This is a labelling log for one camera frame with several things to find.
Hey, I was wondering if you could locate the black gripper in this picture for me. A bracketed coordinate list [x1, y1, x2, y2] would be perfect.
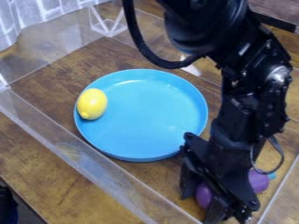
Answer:
[181, 132, 261, 224]

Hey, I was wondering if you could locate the purple toy eggplant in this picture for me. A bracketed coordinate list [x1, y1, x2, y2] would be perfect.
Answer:
[195, 170, 277, 209]

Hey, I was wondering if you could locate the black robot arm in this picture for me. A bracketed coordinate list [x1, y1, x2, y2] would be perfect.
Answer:
[158, 0, 293, 224]

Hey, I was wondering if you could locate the blue round tray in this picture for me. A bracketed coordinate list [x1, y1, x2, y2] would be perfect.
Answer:
[74, 69, 209, 162]

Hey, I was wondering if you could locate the yellow toy lemon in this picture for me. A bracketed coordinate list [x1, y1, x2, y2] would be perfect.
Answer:
[76, 88, 109, 120]

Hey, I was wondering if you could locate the white patterned curtain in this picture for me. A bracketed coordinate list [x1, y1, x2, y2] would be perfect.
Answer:
[0, 0, 110, 52]

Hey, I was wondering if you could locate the thin black wire loop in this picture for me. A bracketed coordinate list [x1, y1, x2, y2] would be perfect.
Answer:
[249, 135, 286, 176]

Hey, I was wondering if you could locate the clear acrylic enclosure wall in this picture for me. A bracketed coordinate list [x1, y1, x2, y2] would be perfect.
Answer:
[0, 0, 299, 224]

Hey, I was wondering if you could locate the black braided cable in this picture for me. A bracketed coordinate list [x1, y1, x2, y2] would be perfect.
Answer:
[122, 0, 203, 70]

